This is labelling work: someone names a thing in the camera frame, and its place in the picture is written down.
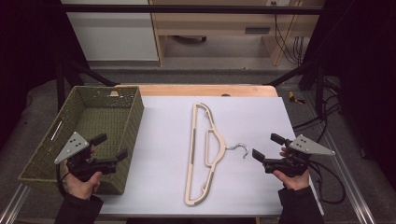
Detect hanging black cables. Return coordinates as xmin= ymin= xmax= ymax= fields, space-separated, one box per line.
xmin=270 ymin=1 xmax=305 ymax=66

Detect person's right hand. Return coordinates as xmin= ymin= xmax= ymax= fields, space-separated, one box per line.
xmin=272 ymin=147 xmax=311 ymax=191

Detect black stand legs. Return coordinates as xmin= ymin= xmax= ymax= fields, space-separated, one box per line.
xmin=263 ymin=60 xmax=327 ymax=119
xmin=55 ymin=58 xmax=120 ymax=112

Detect beige clothes hanger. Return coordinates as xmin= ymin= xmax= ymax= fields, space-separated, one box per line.
xmin=183 ymin=102 xmax=249 ymax=207

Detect right hand-held gripper black cable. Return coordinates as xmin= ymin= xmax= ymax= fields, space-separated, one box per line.
xmin=307 ymin=160 xmax=347 ymax=205

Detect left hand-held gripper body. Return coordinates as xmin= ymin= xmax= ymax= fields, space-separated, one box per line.
xmin=53 ymin=131 xmax=120 ymax=183

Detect green woven basket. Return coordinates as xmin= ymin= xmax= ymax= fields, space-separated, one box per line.
xmin=17 ymin=85 xmax=146 ymax=196

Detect black chair base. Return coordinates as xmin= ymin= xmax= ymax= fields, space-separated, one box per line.
xmin=170 ymin=35 xmax=208 ymax=44

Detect aluminium rail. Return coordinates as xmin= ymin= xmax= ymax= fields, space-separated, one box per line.
xmin=303 ymin=92 xmax=378 ymax=224
xmin=0 ymin=182 xmax=33 ymax=224

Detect left hand-held gripper black cable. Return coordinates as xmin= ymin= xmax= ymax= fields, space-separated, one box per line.
xmin=55 ymin=162 xmax=71 ymax=198

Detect black horizontal bar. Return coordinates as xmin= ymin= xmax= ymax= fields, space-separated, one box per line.
xmin=60 ymin=4 xmax=325 ymax=16

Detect dark curtain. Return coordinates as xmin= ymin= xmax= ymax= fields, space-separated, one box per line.
xmin=0 ymin=0 xmax=90 ymax=152
xmin=302 ymin=0 xmax=396 ymax=183

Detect person's left hand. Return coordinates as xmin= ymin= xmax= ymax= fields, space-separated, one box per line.
xmin=60 ymin=146 xmax=104 ymax=201

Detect black floor cables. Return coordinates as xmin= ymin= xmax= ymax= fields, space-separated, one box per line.
xmin=291 ymin=92 xmax=343 ymax=145

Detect white table cover board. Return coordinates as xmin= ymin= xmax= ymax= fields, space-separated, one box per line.
xmin=98 ymin=95 xmax=325 ymax=217

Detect hand-held gripper black cable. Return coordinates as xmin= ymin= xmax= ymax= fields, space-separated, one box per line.
xmin=307 ymin=160 xmax=347 ymax=205
xmin=55 ymin=162 xmax=71 ymax=198

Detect yellow and black tool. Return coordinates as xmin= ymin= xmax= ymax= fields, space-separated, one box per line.
xmin=288 ymin=91 xmax=306 ymax=105

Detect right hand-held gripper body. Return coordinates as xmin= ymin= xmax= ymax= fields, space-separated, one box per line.
xmin=262 ymin=133 xmax=336 ymax=178

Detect white cabinet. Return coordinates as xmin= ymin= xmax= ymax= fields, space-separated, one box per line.
xmin=61 ymin=0 xmax=160 ymax=63

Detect light wooden desk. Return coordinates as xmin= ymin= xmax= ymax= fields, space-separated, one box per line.
xmin=148 ymin=0 xmax=327 ymax=67

